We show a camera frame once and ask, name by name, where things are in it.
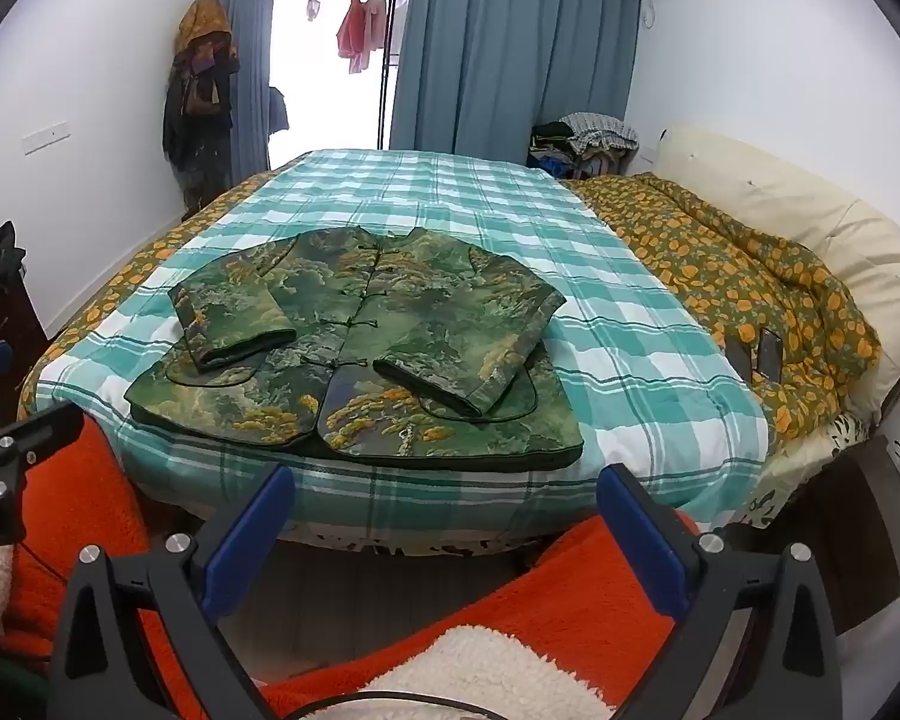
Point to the wide blue curtain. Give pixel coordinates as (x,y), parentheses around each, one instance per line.
(510,52)

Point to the narrow blue curtain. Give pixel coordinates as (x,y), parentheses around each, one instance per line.
(244,52)

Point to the brown wooden cabinet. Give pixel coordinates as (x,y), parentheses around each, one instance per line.
(7,322)

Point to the clothes hanging on wall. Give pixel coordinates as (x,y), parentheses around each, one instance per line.
(199,90)

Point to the orange floral quilt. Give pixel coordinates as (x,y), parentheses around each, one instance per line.
(727,270)

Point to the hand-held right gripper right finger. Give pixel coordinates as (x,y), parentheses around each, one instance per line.
(645,540)

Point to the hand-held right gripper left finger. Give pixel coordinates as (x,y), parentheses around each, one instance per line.
(246,540)

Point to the pink hanging clothes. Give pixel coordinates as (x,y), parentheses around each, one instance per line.
(360,30)

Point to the teal plaid bed sheet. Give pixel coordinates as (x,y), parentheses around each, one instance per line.
(495,195)

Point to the dark bedside table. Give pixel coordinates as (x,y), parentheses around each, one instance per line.
(877,532)

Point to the pile of folded clothes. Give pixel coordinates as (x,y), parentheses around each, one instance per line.
(577,142)

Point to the black phone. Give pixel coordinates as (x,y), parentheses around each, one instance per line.
(742,351)
(769,354)

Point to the orange and white fleece cloth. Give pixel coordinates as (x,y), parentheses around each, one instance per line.
(555,600)

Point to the black door frame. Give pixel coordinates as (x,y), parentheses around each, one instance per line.
(384,67)

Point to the dark blue hanging garment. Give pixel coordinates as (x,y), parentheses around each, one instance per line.
(278,111)

